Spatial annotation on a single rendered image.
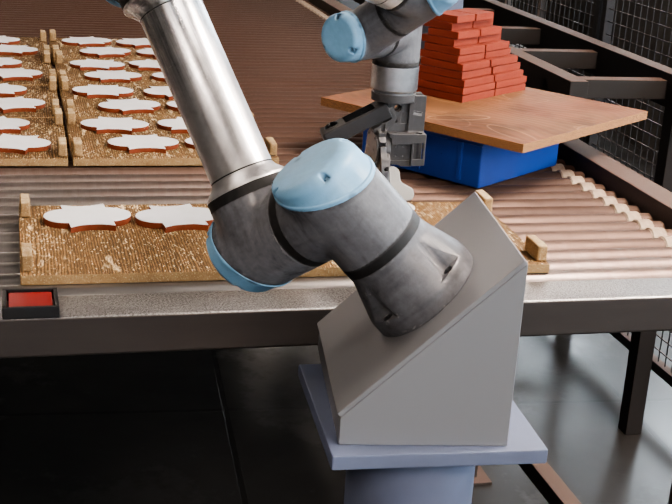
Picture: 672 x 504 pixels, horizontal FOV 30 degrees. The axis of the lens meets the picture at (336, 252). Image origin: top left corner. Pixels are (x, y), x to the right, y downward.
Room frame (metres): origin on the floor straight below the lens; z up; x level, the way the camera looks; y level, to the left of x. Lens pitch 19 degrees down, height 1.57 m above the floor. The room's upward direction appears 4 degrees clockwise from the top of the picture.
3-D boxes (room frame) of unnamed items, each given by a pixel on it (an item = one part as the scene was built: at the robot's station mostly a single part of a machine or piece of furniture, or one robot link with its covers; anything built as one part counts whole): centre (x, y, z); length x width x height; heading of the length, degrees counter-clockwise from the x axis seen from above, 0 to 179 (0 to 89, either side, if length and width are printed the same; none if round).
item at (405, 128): (1.99, -0.08, 1.12); 0.09 x 0.08 x 0.12; 103
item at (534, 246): (1.94, -0.32, 0.95); 0.06 x 0.02 x 0.03; 13
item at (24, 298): (1.62, 0.42, 0.92); 0.06 x 0.06 x 0.01; 15
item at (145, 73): (3.27, 0.55, 0.94); 0.41 x 0.35 x 0.04; 105
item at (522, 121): (2.63, -0.30, 1.03); 0.50 x 0.50 x 0.02; 51
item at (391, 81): (1.99, -0.07, 1.20); 0.08 x 0.08 x 0.05
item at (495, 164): (2.59, -0.25, 0.97); 0.31 x 0.31 x 0.10; 51
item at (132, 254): (1.92, 0.30, 0.93); 0.41 x 0.35 x 0.02; 105
